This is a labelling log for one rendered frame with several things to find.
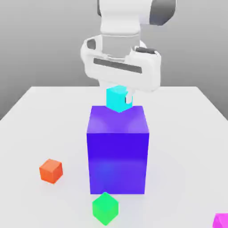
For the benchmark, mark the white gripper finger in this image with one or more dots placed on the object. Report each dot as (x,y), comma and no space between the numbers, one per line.
(129,98)

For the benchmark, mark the large purple box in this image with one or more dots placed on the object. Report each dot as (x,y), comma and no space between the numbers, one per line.
(117,156)

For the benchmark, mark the small magenta cube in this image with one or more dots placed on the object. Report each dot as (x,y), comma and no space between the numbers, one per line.
(220,221)

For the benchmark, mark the small orange cube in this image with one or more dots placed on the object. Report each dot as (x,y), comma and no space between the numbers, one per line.
(51,171)

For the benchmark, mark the small cyan cube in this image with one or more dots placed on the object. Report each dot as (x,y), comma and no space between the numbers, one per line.
(116,99)

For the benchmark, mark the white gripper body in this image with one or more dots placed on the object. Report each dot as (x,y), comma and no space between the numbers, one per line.
(121,78)

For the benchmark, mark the small green cube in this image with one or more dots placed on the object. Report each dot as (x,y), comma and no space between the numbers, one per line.
(105,208)

